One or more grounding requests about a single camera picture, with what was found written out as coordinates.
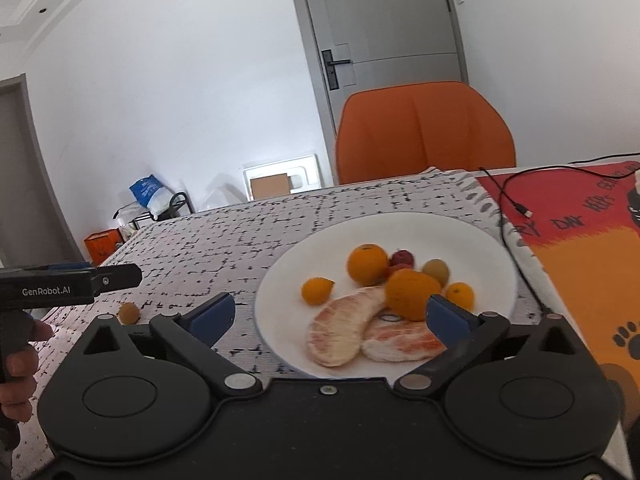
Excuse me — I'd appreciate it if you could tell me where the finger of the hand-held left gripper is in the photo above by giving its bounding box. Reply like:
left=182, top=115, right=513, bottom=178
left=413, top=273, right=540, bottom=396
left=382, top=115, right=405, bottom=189
left=94, top=262, right=143, bottom=292

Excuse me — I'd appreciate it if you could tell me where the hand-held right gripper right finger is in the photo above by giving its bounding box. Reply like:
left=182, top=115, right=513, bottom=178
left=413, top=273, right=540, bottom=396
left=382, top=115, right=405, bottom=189
left=394, top=294, right=589, bottom=400

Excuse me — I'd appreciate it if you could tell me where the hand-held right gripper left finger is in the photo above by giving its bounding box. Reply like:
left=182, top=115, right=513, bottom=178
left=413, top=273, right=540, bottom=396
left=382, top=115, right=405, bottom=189
left=82, top=292, right=264, bottom=401

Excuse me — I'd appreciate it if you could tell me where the orange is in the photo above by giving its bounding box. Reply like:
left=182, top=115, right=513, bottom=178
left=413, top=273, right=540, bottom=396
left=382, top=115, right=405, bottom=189
left=384, top=268, right=443, bottom=322
left=347, top=243, right=390, bottom=284

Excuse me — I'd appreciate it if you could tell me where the yellow round fruit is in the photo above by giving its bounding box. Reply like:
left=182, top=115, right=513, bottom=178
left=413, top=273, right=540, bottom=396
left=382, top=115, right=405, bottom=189
left=421, top=258, right=451, bottom=286

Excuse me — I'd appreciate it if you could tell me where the small peeled pomelo segment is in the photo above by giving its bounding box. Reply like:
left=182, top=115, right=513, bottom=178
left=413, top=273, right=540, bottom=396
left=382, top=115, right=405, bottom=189
left=361, top=317, right=447, bottom=362

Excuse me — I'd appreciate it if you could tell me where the white plate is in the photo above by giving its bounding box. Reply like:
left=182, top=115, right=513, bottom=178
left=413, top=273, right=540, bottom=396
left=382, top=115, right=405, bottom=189
left=254, top=211, right=518, bottom=380

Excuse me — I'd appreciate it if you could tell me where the large peeled pomelo segment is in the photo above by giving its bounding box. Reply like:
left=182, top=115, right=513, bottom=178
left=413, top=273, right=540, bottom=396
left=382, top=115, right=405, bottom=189
left=306, top=286, right=388, bottom=367

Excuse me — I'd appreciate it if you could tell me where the person's left forearm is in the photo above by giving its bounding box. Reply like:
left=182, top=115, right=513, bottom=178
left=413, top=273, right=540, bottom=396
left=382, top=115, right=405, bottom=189
left=0, top=417, right=22, bottom=456

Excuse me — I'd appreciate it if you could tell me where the person's left hand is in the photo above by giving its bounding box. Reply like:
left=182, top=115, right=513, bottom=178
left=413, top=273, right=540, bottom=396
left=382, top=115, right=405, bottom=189
left=0, top=317, right=55, bottom=423

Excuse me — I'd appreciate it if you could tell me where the small orange kumquat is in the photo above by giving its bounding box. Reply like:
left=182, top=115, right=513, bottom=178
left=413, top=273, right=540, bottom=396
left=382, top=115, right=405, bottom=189
left=301, top=277, right=335, bottom=306
left=444, top=282, right=475, bottom=311

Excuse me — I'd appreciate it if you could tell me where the orange box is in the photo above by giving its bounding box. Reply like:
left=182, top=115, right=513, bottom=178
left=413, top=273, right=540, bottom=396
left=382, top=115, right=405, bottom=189
left=83, top=228, right=123, bottom=266

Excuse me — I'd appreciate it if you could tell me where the blue white bag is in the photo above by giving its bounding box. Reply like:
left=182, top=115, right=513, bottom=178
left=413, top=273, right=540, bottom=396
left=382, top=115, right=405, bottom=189
left=129, top=174, right=173, bottom=221

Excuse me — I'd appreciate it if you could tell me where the red orange printed mat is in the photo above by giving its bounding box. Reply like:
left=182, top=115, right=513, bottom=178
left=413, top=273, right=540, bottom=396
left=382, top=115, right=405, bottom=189
left=472, top=160, right=640, bottom=441

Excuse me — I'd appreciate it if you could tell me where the brown cardboard piece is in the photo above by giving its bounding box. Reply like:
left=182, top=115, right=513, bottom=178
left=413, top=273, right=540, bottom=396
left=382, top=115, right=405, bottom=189
left=250, top=173, right=291, bottom=200

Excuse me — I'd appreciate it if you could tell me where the white foam board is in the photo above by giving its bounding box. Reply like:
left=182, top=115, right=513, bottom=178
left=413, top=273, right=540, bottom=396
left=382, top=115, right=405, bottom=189
left=241, top=154, right=321, bottom=202

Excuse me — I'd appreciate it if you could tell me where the orange chair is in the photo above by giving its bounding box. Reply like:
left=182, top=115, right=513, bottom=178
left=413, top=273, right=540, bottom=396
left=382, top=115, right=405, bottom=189
left=334, top=81, right=517, bottom=186

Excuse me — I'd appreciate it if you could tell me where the grey door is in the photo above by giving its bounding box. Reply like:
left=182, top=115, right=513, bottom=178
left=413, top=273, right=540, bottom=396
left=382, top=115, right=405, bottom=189
left=285, top=0, right=473, bottom=138

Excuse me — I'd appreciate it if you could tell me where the grey doorway frame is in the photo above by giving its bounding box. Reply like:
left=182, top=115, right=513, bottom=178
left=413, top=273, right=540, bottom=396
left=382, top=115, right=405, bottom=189
left=0, top=74, right=86, bottom=271

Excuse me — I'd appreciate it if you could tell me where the black cable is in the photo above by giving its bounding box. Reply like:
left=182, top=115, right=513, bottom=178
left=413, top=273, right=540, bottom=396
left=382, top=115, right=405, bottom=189
left=479, top=152, right=640, bottom=220

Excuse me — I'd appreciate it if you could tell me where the black door handle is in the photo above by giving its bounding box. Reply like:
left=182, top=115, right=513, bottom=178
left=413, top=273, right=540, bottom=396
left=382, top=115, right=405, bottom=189
left=320, top=49, right=352, bottom=92

